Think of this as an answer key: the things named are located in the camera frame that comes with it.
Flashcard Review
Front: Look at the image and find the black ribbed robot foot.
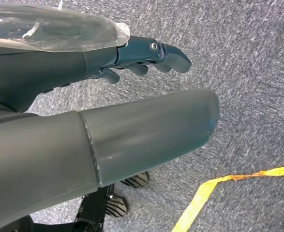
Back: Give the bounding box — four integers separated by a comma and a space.
105, 192, 130, 218
120, 171, 149, 189

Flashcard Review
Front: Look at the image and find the black robot leg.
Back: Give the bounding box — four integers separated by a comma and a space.
0, 184, 116, 232

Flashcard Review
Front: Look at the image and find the yellow floor tape marking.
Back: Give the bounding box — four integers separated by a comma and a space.
171, 165, 284, 232

